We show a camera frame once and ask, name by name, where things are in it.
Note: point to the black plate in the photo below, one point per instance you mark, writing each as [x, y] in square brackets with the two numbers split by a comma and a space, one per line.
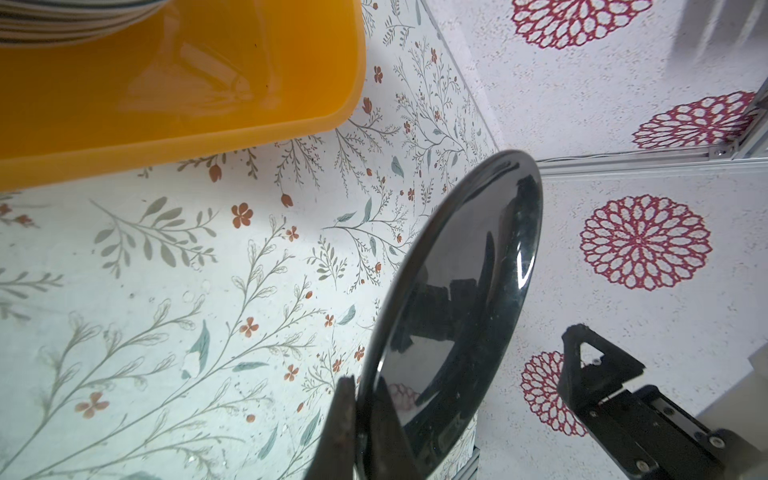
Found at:
[451, 312]

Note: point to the small green-rim lettered plate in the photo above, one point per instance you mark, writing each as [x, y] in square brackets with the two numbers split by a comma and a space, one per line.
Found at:
[59, 23]

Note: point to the yellow plastic bin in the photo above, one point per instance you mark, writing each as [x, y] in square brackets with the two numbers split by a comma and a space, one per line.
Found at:
[195, 79]

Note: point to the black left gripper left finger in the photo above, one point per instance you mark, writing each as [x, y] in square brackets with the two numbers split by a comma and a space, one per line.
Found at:
[335, 454]

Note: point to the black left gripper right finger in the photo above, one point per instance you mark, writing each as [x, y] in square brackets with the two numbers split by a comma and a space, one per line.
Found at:
[390, 456]

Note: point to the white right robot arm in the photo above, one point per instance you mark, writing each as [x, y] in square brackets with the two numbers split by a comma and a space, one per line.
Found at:
[742, 408]

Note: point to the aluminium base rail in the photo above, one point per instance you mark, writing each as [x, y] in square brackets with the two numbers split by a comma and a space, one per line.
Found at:
[470, 469]

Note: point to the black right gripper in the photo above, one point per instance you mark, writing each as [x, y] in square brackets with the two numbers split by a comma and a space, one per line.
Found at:
[644, 433]

